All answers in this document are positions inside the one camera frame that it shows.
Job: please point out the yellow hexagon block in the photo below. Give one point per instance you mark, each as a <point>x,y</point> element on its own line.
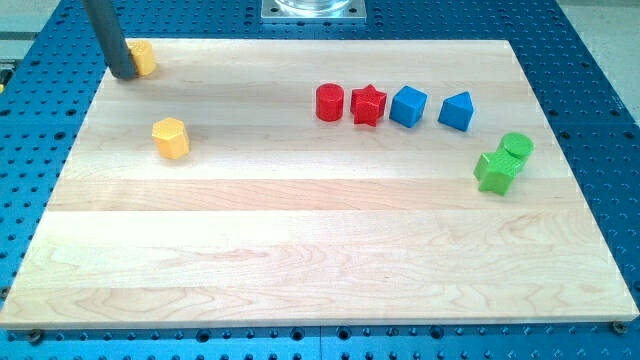
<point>171,138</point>

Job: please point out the yellow heart block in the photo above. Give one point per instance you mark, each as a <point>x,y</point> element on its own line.
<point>143,57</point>

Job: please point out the light wooden board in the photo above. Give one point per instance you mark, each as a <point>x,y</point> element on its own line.
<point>276,217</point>

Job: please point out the red cylinder block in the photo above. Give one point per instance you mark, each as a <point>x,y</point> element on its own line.
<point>329,102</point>

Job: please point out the red star block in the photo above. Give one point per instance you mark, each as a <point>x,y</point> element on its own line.
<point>367,105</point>

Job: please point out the blue cube block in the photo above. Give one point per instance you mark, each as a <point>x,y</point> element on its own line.
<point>408,106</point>

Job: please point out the blue triangular prism block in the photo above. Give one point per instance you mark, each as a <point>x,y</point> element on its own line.
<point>457,111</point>

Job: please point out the green star block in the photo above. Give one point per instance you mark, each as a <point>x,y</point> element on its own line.
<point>496,171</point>

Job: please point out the green cylinder block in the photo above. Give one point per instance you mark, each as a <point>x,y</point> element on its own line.
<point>517,146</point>

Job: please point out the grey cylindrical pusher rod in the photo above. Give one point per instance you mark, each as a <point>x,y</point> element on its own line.
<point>104,20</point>

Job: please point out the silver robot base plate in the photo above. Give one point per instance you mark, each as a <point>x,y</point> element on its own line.
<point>313,11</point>

